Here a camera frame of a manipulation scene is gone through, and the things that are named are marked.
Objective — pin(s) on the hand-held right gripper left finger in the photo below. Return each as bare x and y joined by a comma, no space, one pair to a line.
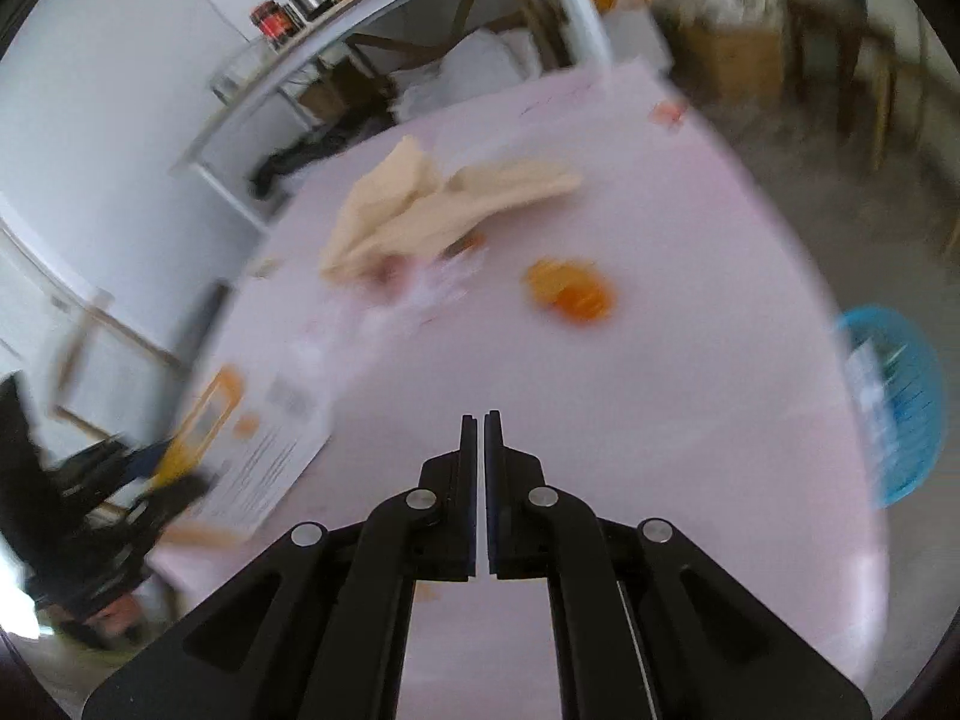
450,510

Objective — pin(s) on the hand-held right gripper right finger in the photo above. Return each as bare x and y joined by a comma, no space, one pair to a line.
517,517

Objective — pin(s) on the blue plastic basket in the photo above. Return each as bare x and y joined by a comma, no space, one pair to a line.
911,427

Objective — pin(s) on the white and orange box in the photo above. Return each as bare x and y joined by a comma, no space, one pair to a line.
270,450

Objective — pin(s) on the clear plastic wrapper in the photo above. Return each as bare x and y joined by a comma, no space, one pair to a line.
435,281

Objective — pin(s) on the orange snack wrapper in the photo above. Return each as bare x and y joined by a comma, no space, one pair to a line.
570,291

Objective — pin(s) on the beige cloth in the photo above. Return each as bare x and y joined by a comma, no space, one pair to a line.
420,210

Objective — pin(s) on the black bag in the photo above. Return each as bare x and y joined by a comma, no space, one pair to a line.
292,157

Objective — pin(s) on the small red wrapper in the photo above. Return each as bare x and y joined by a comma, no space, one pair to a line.
667,114

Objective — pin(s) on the cardboard box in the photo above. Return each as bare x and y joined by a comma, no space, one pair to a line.
337,94
731,52

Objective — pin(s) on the white plastic bag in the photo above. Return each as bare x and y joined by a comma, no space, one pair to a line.
480,64

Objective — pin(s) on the glass bowl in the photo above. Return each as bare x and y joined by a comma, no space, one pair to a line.
236,75

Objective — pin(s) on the red lid sauce jar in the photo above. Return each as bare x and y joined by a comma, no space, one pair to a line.
271,21

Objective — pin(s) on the dark wooden stool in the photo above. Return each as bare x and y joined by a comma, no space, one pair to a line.
832,37

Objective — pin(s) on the white frame wooden top table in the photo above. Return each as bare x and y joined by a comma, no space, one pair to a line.
581,15

